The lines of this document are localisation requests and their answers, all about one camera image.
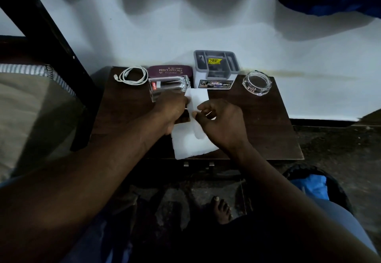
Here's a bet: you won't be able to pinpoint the person's left hand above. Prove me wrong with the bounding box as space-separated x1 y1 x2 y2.
147 92 191 136

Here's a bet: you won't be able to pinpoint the person's right hand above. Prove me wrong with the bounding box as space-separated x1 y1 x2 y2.
192 98 251 154

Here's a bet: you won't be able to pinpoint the clear drinking glass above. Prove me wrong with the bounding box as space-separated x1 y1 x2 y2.
148 75 191 103

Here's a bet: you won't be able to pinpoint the white cloth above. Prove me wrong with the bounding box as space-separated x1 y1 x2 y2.
171 88 220 160

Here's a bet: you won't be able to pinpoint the person's left forearm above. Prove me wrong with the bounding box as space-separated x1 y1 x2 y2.
0 114 167 263

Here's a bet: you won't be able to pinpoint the person's right forearm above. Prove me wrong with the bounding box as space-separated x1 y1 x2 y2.
223 141 381 263

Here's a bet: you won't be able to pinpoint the maroon spectacle case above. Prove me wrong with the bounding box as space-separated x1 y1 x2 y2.
148 65 193 79

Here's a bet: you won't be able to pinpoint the grey organizer tray box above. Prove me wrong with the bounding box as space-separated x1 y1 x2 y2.
193 50 241 90

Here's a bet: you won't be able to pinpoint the small dark wooden table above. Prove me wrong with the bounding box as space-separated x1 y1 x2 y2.
89 66 305 161

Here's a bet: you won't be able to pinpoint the clear glass ashtray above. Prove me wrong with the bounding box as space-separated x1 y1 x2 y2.
242 70 273 96

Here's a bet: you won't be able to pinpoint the person's bare foot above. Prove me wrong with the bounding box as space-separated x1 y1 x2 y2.
210 196 233 225

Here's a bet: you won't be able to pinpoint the blue plastic bag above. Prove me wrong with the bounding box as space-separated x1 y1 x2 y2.
290 174 330 201

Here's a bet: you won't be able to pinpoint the beige mattress striped edge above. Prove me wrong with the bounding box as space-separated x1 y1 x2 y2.
0 63 88 183

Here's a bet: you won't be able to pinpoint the black waste bin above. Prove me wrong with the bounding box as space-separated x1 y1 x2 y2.
282 164 355 214

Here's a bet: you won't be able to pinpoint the person's light blue trousers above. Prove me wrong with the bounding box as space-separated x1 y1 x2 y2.
60 197 379 263

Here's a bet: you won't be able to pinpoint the white coiled cable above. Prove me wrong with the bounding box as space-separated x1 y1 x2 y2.
114 66 149 86

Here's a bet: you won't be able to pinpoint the black bed frame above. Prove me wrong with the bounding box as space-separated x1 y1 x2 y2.
0 0 102 152

